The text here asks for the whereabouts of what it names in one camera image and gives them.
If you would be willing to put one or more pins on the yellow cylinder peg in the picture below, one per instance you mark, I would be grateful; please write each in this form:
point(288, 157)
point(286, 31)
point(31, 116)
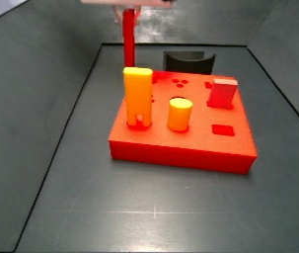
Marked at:
point(179, 112)

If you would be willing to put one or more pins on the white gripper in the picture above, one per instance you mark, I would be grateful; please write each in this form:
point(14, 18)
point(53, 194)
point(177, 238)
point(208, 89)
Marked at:
point(138, 3)

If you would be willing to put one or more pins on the black curved bracket stand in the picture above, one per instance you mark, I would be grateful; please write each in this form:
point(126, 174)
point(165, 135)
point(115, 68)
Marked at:
point(189, 62)

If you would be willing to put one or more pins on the tall yellow arch block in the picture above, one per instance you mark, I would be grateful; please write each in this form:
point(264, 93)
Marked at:
point(138, 94)

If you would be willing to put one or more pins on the red shape sorting board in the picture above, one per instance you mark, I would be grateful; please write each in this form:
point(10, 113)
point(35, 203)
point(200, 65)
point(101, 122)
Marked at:
point(217, 143)

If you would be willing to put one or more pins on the red rectangular block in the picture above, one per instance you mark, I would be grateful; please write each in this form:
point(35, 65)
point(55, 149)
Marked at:
point(222, 93)

